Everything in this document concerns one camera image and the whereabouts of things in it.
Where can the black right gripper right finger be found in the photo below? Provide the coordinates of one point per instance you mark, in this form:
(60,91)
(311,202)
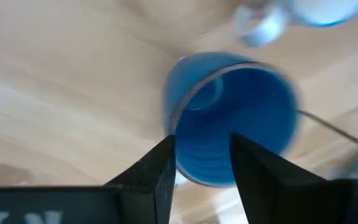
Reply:
(272,193)

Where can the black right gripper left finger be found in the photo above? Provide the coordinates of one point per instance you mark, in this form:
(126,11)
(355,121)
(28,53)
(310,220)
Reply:
(148,186)

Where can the blue ceramic mug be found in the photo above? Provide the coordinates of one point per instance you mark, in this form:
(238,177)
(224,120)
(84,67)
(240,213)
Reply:
(244,109)

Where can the cream ceramic mug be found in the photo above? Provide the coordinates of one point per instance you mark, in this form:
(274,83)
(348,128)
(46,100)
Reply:
(322,12)

